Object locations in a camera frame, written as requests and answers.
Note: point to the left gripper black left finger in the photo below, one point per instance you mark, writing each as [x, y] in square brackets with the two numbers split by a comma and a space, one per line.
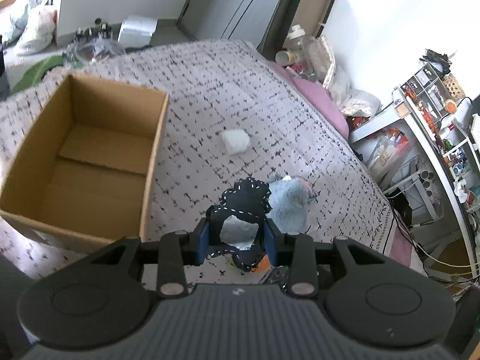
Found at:
[177, 250]

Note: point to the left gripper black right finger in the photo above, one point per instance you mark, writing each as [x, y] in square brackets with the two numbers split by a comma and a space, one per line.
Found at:
[295, 251]

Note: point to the light blue fluffy plush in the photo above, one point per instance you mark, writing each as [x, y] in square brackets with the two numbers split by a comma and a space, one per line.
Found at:
[289, 200]

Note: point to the black stitched plush toy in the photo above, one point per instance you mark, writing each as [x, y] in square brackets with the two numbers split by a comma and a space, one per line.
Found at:
[236, 222]

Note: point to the small white soft cube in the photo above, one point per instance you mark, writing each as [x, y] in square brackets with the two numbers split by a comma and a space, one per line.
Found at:
[236, 141]

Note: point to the open cardboard box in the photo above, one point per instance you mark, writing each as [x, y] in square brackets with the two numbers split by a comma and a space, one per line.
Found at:
[82, 177]

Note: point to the grid patterned bed blanket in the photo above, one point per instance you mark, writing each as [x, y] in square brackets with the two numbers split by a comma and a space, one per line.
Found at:
[234, 115]

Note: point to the beige crumpled bags pile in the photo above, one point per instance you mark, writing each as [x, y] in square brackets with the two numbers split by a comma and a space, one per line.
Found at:
[351, 101]

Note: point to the pink bed sheet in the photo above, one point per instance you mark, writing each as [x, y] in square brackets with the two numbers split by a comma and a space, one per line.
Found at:
[318, 98]

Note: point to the white cluttered shelf unit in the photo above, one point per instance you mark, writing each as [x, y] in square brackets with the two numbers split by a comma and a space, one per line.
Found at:
[422, 154]

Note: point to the white paper cup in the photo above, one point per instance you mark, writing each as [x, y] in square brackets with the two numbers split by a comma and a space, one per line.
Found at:
[285, 58]

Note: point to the clear plastic bottle white cap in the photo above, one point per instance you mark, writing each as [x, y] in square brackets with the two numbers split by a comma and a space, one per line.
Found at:
[298, 42]

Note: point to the clear crumpled plastic bag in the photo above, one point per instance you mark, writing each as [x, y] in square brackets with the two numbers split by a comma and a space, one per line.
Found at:
[82, 53]

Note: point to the white storage box on floor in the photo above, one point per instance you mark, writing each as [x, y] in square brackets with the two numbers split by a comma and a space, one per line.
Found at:
[137, 31]

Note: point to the green leaf cartoon rug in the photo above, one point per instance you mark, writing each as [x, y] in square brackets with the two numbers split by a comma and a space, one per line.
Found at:
[37, 72]

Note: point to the brown framed board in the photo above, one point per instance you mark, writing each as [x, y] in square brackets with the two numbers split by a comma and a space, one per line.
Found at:
[311, 15]

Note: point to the grey door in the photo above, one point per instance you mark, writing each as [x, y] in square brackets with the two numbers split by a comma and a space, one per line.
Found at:
[255, 21]

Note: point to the white plastic bag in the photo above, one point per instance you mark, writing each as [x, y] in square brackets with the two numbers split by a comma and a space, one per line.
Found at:
[39, 31]

